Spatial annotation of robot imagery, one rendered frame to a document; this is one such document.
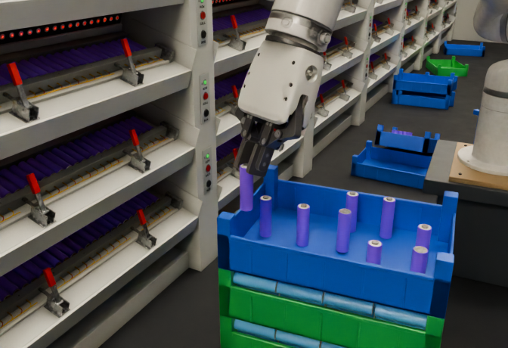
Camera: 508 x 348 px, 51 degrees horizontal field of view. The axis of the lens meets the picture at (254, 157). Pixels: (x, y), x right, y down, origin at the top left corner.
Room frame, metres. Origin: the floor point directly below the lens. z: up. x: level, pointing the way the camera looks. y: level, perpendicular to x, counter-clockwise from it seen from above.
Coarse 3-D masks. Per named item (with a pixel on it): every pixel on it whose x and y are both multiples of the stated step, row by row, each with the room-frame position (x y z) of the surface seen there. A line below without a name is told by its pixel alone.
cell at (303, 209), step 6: (300, 204) 0.69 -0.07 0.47; (306, 204) 0.68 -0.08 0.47; (300, 210) 0.67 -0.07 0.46; (306, 210) 0.67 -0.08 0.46; (300, 216) 0.67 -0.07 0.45; (306, 216) 0.67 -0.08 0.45; (300, 222) 0.67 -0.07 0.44; (306, 222) 0.67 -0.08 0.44; (300, 228) 0.67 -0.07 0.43; (306, 228) 0.67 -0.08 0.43; (300, 234) 0.67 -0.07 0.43; (306, 234) 0.67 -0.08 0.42; (300, 240) 0.67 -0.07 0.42; (306, 240) 0.67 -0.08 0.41; (300, 246) 0.67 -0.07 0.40
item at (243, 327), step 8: (240, 320) 0.63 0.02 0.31; (240, 328) 0.62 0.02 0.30; (248, 328) 0.62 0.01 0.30; (256, 328) 0.61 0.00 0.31; (264, 328) 0.61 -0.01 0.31; (272, 328) 0.61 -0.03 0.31; (256, 336) 0.62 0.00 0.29; (264, 336) 0.61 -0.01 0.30; (272, 336) 0.60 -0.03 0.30; (280, 336) 0.60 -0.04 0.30; (288, 336) 0.60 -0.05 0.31; (296, 336) 0.59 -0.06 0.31; (288, 344) 0.60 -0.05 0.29; (296, 344) 0.59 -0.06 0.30; (304, 344) 0.58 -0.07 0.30; (312, 344) 0.58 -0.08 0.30; (320, 344) 0.59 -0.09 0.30; (328, 344) 0.58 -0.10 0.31
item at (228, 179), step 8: (240, 136) 1.66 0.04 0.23; (224, 144) 1.57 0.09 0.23; (232, 144) 1.58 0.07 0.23; (288, 144) 1.73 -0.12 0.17; (296, 144) 1.78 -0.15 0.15; (216, 152) 1.51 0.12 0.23; (224, 152) 1.52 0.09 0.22; (232, 152) 1.54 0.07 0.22; (280, 152) 1.66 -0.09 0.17; (288, 152) 1.72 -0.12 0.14; (216, 160) 1.46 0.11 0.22; (224, 160) 1.47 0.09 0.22; (232, 160) 1.50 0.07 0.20; (272, 160) 1.59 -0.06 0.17; (280, 160) 1.68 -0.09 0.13; (224, 168) 1.46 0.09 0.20; (232, 168) 1.45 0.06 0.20; (224, 176) 1.41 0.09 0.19; (232, 176) 1.43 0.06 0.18; (256, 176) 1.51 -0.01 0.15; (224, 184) 1.38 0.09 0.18; (232, 184) 1.39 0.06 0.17; (224, 192) 1.34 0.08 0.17; (232, 192) 1.36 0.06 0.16; (224, 200) 1.33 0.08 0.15
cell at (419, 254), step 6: (420, 246) 0.57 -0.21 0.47; (414, 252) 0.56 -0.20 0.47; (420, 252) 0.56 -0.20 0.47; (426, 252) 0.56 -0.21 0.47; (414, 258) 0.56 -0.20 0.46; (420, 258) 0.55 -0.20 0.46; (426, 258) 0.56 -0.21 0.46; (414, 264) 0.56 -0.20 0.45; (420, 264) 0.55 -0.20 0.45; (414, 270) 0.55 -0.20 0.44; (420, 270) 0.55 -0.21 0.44
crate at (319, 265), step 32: (256, 192) 0.75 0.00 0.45; (288, 192) 0.79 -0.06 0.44; (320, 192) 0.77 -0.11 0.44; (448, 192) 0.70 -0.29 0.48; (224, 224) 0.62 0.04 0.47; (256, 224) 0.74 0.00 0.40; (288, 224) 0.74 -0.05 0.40; (320, 224) 0.74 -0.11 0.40; (416, 224) 0.72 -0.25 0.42; (448, 224) 0.69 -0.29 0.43; (224, 256) 0.62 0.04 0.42; (256, 256) 0.60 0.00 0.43; (288, 256) 0.59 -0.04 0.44; (320, 256) 0.57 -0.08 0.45; (352, 256) 0.65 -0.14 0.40; (384, 256) 0.65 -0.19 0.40; (448, 256) 0.53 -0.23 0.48; (320, 288) 0.57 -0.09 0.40; (352, 288) 0.56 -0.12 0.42; (384, 288) 0.54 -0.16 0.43; (416, 288) 0.53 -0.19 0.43; (448, 288) 0.52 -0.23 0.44
